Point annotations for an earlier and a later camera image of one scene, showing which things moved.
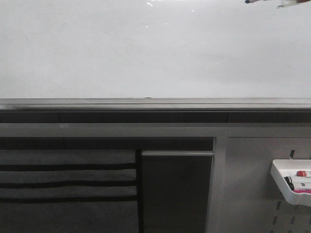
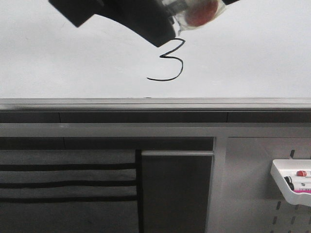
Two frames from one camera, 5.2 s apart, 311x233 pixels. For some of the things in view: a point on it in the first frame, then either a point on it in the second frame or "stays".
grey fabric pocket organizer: (69, 191) stays
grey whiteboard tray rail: (168, 105) stays
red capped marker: (301, 173) stays
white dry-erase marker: (285, 2) to (189, 14)
